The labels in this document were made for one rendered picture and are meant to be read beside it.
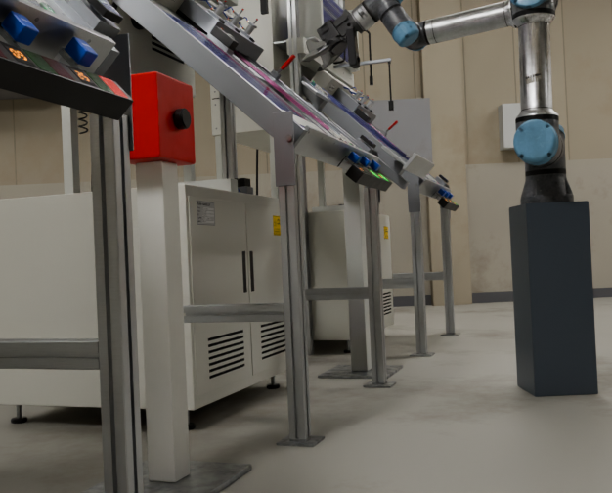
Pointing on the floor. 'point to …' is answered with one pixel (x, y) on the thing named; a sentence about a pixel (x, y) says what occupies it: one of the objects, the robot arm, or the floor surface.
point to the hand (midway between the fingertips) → (310, 67)
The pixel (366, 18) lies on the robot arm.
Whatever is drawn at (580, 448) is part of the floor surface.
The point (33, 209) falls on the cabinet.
